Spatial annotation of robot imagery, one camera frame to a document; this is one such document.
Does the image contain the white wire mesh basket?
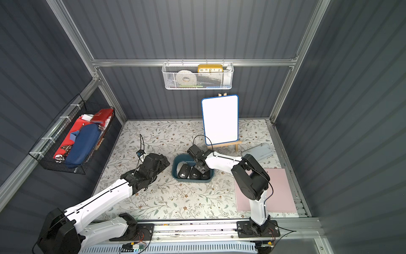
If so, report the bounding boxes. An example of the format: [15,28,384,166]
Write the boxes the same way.
[162,61,234,90]

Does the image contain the teal storage box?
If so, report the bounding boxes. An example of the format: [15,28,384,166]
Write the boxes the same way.
[171,153,214,184]

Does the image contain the yellow clock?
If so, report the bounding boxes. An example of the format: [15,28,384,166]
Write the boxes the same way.
[198,63,224,73]

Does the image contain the red package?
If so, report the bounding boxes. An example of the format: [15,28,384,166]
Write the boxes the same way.
[53,108,115,163]

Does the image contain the black Lecoo mouse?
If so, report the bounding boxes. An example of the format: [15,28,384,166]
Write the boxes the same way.
[189,167,202,180]

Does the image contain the black mouse with logo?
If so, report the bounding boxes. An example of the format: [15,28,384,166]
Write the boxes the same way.
[200,171,211,180]

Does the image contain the blue framed whiteboard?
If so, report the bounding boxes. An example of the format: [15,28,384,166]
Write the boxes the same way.
[201,94,240,147]

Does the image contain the floral patterned table mat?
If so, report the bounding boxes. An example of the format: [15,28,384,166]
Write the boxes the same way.
[91,119,300,220]

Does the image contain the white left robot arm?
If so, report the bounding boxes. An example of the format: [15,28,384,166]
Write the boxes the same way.
[34,153,170,254]

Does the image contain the black wire wall basket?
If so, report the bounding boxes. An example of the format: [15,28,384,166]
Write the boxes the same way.
[29,97,115,175]

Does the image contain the pale blue plastic lid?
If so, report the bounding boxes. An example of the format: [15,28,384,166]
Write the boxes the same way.
[242,143,274,162]

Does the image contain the pink clipboard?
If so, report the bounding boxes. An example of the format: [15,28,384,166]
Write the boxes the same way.
[235,168,297,214]

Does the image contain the navy blue pouch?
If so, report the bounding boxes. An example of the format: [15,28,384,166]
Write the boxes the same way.
[65,123,101,168]

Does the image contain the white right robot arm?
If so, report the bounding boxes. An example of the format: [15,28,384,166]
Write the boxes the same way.
[187,145,273,227]

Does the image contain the white tape roll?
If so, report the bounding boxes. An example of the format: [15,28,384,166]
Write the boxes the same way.
[175,70,197,86]

